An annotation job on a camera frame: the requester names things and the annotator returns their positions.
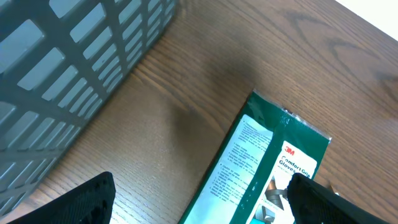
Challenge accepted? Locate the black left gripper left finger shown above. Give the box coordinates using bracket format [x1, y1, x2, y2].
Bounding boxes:
[11, 171, 116, 224]

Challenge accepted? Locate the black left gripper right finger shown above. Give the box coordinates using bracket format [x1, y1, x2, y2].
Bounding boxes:
[287, 173, 387, 224]

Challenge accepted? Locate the green white gloves packet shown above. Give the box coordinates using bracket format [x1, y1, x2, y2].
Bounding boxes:
[179, 91, 331, 224]

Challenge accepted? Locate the grey plastic mesh basket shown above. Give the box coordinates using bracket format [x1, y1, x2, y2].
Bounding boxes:
[1, 0, 177, 217]

